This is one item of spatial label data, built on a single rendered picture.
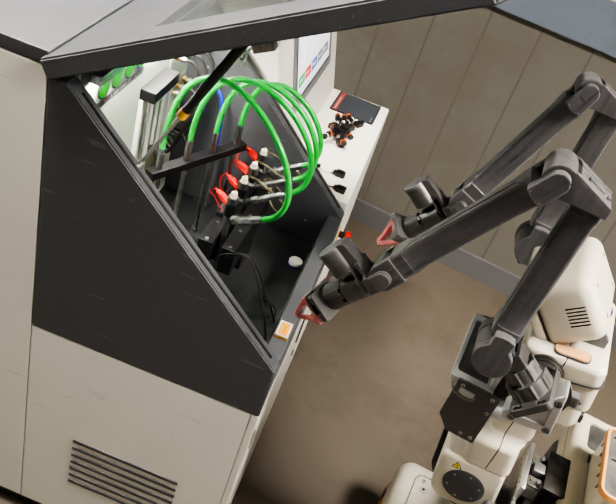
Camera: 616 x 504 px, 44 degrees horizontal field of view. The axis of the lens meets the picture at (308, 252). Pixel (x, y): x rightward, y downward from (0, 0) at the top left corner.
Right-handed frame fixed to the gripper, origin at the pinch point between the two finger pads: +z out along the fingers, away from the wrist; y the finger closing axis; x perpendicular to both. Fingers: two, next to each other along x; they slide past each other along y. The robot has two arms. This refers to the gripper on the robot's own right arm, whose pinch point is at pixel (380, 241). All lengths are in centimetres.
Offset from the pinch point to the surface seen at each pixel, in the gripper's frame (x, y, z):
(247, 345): 29, 39, 13
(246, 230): -8.0, 22.4, 25.5
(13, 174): -6, 85, 29
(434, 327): -18, -138, 71
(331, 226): -13.0, -4.6, 18.3
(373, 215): -86, -142, 95
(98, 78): -17, 81, 3
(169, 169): -21, 44, 28
